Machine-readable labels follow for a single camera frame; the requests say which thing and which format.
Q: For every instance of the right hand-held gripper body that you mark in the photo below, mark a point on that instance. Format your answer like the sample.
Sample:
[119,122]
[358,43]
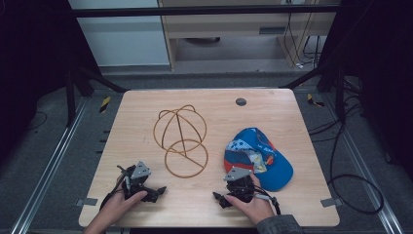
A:
[238,182]

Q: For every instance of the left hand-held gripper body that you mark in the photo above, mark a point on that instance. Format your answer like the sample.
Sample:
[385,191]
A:
[140,170]

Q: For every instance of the person's right hand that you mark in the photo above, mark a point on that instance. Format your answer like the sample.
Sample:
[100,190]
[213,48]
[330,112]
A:
[256,208]

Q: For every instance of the person's left hand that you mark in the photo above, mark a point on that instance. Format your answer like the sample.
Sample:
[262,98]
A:
[118,205]

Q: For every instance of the blue baseball cap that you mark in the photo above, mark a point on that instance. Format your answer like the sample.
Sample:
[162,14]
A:
[276,169]

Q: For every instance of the grey tape tab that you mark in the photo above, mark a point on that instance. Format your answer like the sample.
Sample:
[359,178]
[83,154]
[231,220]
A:
[331,202]
[87,202]

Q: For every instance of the yellow black tape strip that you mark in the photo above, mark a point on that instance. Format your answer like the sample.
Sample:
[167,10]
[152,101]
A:
[312,100]
[105,104]

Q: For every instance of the grey round table grommet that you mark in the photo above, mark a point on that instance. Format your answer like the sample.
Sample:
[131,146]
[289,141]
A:
[241,101]

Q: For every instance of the black metal stand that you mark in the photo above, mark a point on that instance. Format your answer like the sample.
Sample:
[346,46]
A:
[339,94]
[70,97]

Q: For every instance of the white cabinet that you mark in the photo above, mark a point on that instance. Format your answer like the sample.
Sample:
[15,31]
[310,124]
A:
[123,42]

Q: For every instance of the dark curtain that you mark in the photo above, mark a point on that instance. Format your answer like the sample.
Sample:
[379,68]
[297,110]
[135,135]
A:
[383,81]
[32,65]

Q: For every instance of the light wooden desk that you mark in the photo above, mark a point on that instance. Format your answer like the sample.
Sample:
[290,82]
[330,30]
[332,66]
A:
[227,27]

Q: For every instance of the aluminium floor rail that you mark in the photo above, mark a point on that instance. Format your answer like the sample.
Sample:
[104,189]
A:
[48,169]
[367,169]

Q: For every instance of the black horizontal frame bar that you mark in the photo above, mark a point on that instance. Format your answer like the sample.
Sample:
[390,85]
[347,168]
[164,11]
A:
[195,11]

